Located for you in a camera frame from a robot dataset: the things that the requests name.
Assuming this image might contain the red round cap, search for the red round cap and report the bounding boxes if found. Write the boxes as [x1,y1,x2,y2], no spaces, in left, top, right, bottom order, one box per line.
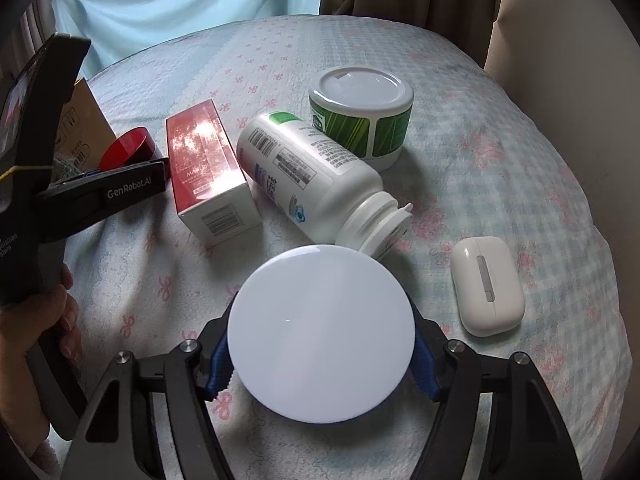
[98,128,157,171]

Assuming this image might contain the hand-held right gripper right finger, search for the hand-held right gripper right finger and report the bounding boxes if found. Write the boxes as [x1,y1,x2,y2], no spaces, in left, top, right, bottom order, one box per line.
[407,296,584,480]

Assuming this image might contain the light blue curtain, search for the light blue curtain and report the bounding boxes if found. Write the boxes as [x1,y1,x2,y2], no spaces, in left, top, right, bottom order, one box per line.
[50,0,332,81]

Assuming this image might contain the green labelled white jar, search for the green labelled white jar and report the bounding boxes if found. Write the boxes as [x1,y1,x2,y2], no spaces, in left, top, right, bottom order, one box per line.
[308,66,415,172]

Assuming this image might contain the white earbuds case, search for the white earbuds case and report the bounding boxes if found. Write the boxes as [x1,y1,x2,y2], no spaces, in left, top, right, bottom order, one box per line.
[451,236,526,337]

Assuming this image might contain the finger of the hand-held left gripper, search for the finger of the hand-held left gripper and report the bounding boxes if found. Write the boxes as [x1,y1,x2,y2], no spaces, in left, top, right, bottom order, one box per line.
[35,156,171,242]

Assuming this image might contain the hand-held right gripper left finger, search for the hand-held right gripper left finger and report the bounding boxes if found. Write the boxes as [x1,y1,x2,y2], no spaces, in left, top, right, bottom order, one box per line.
[60,301,239,480]

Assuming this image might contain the person's left hand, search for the person's left hand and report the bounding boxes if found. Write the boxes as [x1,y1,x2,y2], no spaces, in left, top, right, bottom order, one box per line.
[0,265,83,431]

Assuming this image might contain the white supplement bottle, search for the white supplement bottle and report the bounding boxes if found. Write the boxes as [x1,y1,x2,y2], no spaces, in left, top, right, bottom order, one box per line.
[236,111,414,261]

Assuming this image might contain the brown cardboard box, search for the brown cardboard box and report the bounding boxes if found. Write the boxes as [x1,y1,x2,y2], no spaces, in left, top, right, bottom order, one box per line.
[50,78,117,183]

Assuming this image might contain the white round lid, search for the white round lid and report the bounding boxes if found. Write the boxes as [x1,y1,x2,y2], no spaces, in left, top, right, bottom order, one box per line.
[227,244,417,422]

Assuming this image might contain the red and white box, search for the red and white box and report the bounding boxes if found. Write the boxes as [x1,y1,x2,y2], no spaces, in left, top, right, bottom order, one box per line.
[165,99,263,248]

